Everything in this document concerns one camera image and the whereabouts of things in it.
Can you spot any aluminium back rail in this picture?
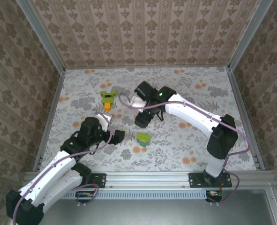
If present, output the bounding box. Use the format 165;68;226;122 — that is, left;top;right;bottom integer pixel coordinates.
64;64;230;70

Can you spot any floral patterned table cover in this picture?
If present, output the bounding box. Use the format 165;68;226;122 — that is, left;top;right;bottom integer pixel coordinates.
38;67;257;172

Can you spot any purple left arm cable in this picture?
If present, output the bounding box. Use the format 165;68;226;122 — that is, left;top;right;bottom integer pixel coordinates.
13;112;113;225

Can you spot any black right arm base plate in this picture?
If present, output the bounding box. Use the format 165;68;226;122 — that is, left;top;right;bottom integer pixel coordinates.
189;172;232;188

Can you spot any aluminium side rail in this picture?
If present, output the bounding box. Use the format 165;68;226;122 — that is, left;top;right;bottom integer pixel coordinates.
227;67;266;170
32;69;66;171

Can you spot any long aluminium mounting rail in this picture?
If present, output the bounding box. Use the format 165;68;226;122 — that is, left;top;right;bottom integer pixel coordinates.
23;170;277;188

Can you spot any grey slotted cable duct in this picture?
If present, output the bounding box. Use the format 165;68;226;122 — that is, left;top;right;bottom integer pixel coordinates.
63;189;207;200

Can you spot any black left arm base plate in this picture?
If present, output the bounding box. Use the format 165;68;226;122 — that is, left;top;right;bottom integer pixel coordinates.
82;172;106;188

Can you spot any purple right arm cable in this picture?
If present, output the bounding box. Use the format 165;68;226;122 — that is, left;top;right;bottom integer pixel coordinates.
118;93;251;207

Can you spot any grey metal panel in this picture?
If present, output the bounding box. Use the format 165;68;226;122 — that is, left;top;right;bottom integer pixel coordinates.
38;198;277;225

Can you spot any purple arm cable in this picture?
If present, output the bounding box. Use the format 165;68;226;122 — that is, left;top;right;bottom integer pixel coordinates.
13;112;113;225
118;93;251;207

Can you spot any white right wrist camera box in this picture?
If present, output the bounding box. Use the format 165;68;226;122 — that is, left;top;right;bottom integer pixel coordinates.
130;94;148;109

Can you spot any aluminium frame post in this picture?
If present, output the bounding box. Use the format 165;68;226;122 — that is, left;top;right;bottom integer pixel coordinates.
15;0;66;73
227;0;275;71

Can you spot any black cable connector board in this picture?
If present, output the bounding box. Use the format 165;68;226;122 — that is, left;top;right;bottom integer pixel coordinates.
75;190;95;204
205;189;224;203

